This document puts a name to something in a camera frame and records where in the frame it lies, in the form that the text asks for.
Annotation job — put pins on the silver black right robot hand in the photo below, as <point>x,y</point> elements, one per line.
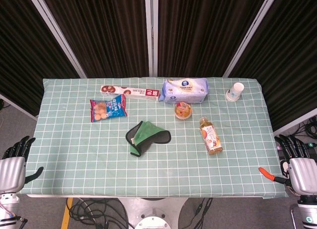
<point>303,174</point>

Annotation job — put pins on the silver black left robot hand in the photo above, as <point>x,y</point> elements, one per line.
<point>12,172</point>

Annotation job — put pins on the grey cloth with black trim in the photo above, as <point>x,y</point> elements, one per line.
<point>148,134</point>

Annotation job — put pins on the round silver robot base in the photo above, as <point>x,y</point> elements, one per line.
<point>153,209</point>

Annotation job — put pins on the yellow floor tape strip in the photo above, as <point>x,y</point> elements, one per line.
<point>67,214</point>

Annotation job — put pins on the peach tea bottle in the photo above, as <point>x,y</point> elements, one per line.
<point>211,137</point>

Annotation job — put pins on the white paper cup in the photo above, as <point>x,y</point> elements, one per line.
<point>234,92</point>

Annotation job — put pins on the dark pleated partition panel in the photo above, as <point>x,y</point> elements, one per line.
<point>203,33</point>
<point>292,65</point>
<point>19,53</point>
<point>104,33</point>

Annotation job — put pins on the blue biscuit snack bag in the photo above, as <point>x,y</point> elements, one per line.
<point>107,108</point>

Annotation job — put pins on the orange jelly cup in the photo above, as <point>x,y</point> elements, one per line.
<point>183,111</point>

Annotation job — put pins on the green checked tablecloth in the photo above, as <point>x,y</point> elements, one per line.
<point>148,174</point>

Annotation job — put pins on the long white cookie box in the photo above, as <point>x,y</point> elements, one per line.
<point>133,92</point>

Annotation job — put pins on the light purple tissue pack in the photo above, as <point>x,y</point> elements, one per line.
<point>184,90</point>

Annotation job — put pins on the white partition base rail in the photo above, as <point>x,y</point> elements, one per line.
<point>17,106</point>
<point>294,125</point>

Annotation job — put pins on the white partition frame post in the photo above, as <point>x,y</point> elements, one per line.
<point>252,33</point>
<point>57,33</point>
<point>151,33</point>

